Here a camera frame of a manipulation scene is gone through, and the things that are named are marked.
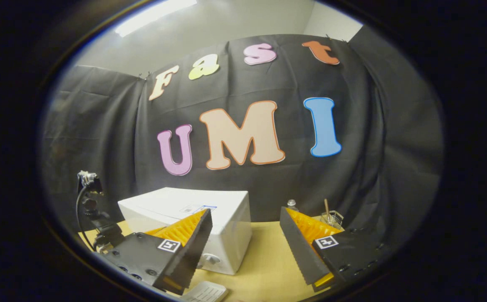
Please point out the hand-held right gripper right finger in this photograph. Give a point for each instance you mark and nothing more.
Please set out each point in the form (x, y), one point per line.
(298, 247)

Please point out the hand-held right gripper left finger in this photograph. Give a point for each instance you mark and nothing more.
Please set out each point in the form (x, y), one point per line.
(195, 247)

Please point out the white microwave oven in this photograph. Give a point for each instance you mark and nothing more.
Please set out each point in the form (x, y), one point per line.
(230, 235)

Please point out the small bottle with pink label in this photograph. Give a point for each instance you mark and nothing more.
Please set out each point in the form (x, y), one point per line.
(291, 203)

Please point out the wooden stick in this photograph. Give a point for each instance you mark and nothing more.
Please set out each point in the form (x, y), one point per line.
(326, 206)

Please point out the black backdrop cloth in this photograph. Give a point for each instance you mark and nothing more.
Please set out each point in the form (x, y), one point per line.
(373, 147)

